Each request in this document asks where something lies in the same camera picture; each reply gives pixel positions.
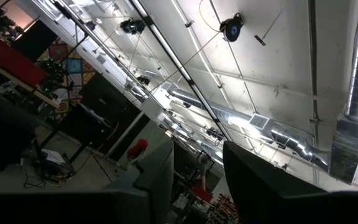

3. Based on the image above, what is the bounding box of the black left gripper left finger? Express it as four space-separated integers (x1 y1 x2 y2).
104 139 175 224

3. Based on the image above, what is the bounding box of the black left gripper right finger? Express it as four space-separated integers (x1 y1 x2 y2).
223 141 328 224

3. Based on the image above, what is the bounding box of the red storage bin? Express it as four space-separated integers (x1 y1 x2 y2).
193 185 213 203

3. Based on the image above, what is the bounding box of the pale green partition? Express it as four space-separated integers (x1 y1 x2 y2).
116 119 171 167

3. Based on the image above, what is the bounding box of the small parts shelf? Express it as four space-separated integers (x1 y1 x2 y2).
208 194 241 224

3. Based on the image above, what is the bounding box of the person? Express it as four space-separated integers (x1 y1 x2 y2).
197 155 211 191

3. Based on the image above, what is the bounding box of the black ceiling device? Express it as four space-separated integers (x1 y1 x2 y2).
205 126 225 142

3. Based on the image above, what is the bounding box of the black standing table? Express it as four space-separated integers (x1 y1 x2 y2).
40 102 113 163

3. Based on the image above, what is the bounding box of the white-topped floor box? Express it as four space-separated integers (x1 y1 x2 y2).
40 148 67 166

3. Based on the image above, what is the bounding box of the colourful patchwork quilt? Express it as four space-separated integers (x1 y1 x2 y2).
37 37 96 122

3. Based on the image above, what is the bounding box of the white table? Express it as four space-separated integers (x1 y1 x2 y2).
0 55 60 110

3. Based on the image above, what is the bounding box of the black flat screen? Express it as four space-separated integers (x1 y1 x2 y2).
11 20 58 63

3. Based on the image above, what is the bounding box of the red box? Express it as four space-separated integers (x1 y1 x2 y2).
0 35 49 88

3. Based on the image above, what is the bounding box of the silver duct with vent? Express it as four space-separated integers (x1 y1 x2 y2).
166 86 331 172

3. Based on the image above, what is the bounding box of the floor cable bundle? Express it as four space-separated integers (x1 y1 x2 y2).
19 155 74 189

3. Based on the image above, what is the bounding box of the black ceiling light rail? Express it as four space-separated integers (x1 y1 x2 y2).
129 0 233 141

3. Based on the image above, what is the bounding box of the black blue cable reel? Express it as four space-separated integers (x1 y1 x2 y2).
219 12 245 43

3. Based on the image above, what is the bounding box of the black ceiling cable reel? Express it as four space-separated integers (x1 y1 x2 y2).
119 18 147 35

